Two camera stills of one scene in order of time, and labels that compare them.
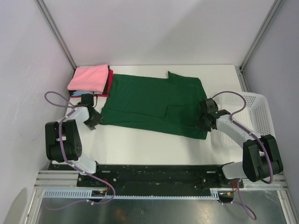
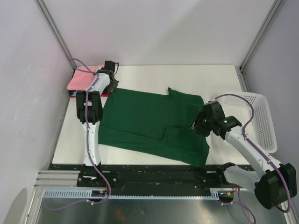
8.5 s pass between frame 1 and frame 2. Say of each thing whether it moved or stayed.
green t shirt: moved
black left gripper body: moved
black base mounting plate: stayed
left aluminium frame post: stayed
